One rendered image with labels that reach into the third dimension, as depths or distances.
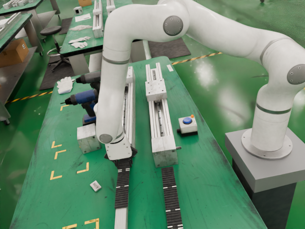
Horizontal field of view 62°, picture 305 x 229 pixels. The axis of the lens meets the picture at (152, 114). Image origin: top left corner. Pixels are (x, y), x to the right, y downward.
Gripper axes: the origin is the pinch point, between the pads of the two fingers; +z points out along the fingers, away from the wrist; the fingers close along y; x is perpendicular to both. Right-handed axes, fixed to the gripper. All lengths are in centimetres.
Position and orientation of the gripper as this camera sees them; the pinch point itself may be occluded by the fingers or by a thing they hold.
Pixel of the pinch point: (124, 162)
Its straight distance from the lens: 115.9
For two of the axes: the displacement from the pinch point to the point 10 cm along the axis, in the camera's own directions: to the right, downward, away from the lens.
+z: 1.7, 8.0, 5.8
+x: -0.5, -5.8, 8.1
